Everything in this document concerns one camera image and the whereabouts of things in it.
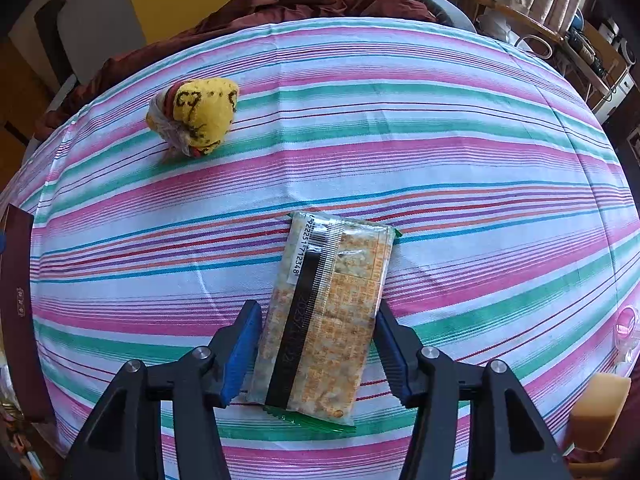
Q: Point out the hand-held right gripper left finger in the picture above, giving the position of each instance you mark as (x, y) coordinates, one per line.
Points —
(240, 355)

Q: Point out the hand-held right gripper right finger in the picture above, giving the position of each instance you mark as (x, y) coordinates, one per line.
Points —
(392, 355)

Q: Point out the clear green-edged cracker packet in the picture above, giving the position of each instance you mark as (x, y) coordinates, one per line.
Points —
(325, 320)

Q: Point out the brown box with yellow interior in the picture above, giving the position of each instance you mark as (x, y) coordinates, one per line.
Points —
(17, 310)

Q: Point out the tan rectangular block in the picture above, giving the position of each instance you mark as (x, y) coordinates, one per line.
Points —
(597, 410)

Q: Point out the pink clear plastic piece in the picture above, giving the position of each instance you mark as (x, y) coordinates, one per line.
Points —
(627, 332)

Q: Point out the maroon cloth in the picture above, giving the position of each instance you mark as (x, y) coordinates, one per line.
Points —
(280, 5)

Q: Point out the wooden desk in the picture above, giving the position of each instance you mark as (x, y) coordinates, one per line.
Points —
(515, 12)

